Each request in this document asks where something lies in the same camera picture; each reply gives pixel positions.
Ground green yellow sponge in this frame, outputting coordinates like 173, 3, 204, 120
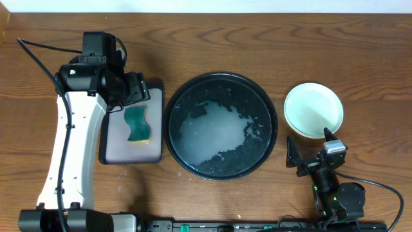
124, 107, 151, 144

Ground mint green plate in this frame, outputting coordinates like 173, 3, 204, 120
284, 82, 344, 139

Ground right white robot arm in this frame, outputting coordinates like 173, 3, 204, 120
286, 128, 366, 229

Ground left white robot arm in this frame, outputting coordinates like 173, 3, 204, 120
19, 62, 150, 231

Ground black rectangular soap tray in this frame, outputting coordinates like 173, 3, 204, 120
98, 82, 164, 164

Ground round black tray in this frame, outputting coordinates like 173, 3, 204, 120
163, 72, 278, 180

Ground black rail with green clips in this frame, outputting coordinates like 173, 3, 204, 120
144, 215, 388, 232

